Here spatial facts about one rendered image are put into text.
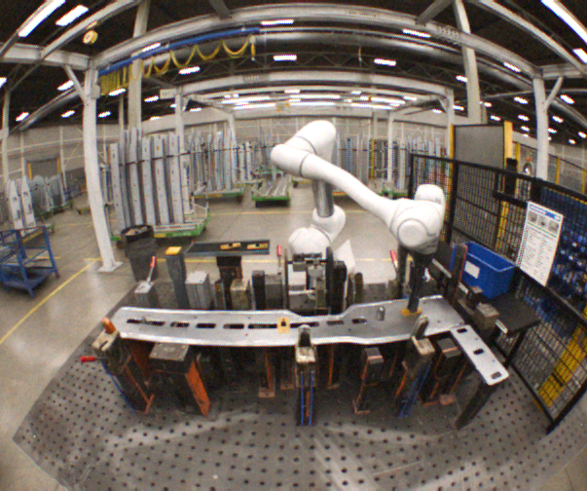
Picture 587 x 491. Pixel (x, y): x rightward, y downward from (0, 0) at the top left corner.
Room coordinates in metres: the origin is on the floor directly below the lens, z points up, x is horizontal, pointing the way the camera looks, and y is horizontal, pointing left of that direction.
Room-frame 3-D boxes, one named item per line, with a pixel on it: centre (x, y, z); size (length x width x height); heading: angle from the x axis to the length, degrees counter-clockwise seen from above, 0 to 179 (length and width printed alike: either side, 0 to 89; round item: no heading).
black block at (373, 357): (0.56, -0.24, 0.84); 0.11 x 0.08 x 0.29; 2
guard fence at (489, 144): (2.51, -2.09, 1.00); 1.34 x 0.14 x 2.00; 177
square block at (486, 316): (0.61, -0.70, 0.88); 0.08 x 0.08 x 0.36; 2
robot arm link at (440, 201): (0.73, -0.42, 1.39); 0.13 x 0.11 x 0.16; 142
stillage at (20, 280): (2.47, 4.67, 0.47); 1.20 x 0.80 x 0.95; 89
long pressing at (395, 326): (0.72, 0.06, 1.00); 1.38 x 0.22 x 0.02; 92
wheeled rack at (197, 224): (4.57, 2.57, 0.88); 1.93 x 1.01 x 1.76; 93
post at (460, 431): (0.36, -0.59, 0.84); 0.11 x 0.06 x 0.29; 2
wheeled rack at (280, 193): (7.73, 0.52, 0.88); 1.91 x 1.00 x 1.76; 178
